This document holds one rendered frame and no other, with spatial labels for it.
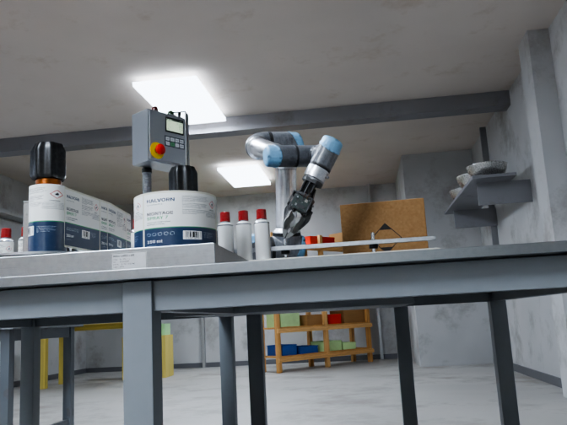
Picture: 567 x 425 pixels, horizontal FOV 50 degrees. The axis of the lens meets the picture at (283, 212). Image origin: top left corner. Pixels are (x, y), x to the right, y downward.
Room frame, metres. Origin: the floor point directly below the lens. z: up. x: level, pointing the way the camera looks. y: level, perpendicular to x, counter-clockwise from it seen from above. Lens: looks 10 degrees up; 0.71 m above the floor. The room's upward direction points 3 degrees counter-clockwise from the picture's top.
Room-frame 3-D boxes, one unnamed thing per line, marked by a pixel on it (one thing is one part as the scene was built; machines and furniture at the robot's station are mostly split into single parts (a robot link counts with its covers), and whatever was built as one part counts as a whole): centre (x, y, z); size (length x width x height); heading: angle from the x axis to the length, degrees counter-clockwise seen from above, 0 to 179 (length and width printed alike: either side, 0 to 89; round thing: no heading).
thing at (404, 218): (2.28, -0.37, 0.99); 0.30 x 0.24 x 0.27; 80
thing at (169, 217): (1.48, 0.26, 0.95); 0.20 x 0.20 x 0.14
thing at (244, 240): (2.02, 0.14, 0.98); 0.05 x 0.05 x 0.20
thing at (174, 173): (1.75, 0.29, 1.03); 0.09 x 0.09 x 0.30
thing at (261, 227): (2.01, 0.07, 0.98); 0.05 x 0.05 x 0.20
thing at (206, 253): (1.61, 0.50, 0.86); 0.80 x 0.67 x 0.05; 84
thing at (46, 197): (1.46, 0.57, 1.04); 0.09 x 0.09 x 0.29
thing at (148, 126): (2.13, 0.43, 1.38); 0.17 x 0.10 x 0.19; 139
